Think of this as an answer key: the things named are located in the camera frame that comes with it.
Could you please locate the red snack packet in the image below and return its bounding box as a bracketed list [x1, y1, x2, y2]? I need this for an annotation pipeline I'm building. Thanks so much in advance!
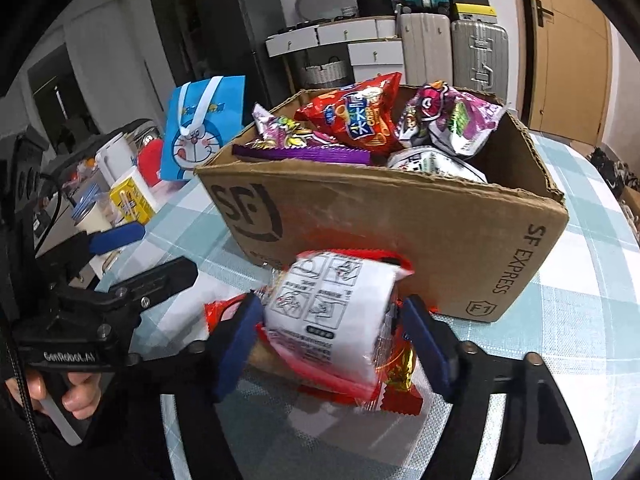
[294, 72, 403, 155]

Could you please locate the checked tablecloth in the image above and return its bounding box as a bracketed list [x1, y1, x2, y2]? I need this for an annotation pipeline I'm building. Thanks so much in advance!
[95, 132, 640, 480]

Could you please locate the white curtain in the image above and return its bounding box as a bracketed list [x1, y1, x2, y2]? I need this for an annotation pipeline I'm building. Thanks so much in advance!
[65, 5, 166, 131]

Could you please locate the purple snack packet cartoon face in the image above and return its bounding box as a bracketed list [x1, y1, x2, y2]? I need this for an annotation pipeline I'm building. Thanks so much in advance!
[232, 102, 373, 167]

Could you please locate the pile of shoes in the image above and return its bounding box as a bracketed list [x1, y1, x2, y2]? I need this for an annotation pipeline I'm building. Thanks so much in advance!
[590, 147, 640, 201]

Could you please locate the white suitcase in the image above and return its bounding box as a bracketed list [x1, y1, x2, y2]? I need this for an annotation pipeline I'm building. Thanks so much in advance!
[397, 10, 453, 98]

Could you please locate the person's left hand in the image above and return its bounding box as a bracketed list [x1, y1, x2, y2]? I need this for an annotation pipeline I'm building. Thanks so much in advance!
[5, 371, 108, 415]

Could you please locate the silver suitcase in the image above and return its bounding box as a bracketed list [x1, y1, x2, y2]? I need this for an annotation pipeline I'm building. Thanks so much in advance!
[450, 20, 510, 106]

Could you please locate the dark tall cabinet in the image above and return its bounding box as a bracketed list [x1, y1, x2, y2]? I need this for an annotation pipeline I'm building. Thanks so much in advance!
[145, 0, 211, 126]

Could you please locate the grey refrigerator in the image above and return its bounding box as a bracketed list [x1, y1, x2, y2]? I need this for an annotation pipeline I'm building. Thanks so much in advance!
[195, 0, 296, 126]

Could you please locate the small brown cardboard box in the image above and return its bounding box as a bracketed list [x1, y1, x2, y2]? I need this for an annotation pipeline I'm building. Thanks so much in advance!
[620, 185, 640, 241]

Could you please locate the blue cartoon gift bag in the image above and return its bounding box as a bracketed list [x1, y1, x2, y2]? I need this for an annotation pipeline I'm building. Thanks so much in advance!
[160, 75, 247, 182]

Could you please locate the wooden door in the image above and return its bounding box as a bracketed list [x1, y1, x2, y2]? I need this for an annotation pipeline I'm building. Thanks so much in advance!
[515, 0, 613, 146]

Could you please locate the white drawer unit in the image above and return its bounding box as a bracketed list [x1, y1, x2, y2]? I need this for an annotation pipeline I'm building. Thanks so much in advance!
[265, 17, 406, 84]

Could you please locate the white orange noodle snack packet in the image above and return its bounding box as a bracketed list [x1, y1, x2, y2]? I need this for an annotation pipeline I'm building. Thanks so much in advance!
[387, 145, 488, 183]

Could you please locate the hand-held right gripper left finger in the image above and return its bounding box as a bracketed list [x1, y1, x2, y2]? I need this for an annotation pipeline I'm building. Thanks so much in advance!
[115, 291, 264, 480]

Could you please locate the black cable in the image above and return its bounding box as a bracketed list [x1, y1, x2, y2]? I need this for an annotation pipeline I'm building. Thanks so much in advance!
[37, 172, 64, 251]

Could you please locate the white kettle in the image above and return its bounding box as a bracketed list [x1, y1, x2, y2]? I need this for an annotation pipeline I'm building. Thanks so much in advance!
[95, 132, 138, 191]

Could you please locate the woven basket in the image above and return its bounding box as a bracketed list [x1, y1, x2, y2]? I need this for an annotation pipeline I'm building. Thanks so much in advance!
[302, 57, 348, 88]

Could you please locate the white red-edged snack packet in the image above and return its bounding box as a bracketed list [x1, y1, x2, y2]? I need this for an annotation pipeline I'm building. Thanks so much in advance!
[202, 249, 426, 416]

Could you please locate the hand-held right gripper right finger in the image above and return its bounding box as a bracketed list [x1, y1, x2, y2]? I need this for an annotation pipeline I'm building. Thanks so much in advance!
[400, 295, 596, 480]

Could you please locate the red pouch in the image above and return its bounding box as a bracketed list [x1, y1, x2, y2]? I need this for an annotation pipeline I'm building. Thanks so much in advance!
[137, 137, 166, 183]

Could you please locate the purple snack packet green label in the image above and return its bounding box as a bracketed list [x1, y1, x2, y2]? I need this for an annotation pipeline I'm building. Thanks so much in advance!
[395, 80, 508, 158]

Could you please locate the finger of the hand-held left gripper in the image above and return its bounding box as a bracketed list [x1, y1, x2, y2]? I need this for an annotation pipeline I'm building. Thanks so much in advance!
[107, 256, 199, 318]
[47, 222, 147, 287]

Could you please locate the grey plastic tub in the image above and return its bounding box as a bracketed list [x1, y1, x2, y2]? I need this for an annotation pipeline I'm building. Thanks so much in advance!
[295, 0, 361, 26]

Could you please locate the yellow carton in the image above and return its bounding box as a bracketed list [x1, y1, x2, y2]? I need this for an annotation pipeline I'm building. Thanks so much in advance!
[109, 167, 158, 226]

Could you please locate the black yellow shoe box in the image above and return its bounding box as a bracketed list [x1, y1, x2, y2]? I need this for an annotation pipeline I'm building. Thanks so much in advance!
[452, 2, 498, 25]

